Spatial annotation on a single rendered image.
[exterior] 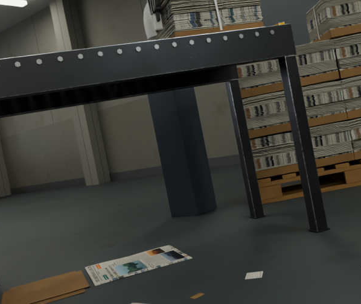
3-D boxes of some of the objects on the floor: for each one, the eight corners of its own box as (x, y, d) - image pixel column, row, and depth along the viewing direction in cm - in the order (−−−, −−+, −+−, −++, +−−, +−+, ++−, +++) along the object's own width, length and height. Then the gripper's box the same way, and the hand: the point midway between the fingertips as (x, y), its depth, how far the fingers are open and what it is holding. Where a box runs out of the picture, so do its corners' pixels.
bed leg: (259, 215, 230) (234, 80, 228) (265, 216, 224) (239, 78, 222) (249, 218, 228) (223, 82, 226) (255, 219, 222) (228, 80, 220)
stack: (247, 196, 296) (223, 69, 293) (427, 161, 295) (404, 33, 292) (257, 205, 257) (229, 58, 255) (463, 165, 256) (437, 17, 253)
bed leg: (320, 227, 182) (288, 57, 180) (329, 229, 177) (297, 54, 175) (308, 231, 180) (276, 59, 178) (317, 233, 175) (284, 56, 173)
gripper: (162, -35, 182) (172, 24, 182) (153, -22, 194) (163, 34, 195) (143, -35, 180) (154, 26, 180) (136, -21, 192) (146, 35, 192)
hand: (157, 22), depth 187 cm, fingers closed, pressing on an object
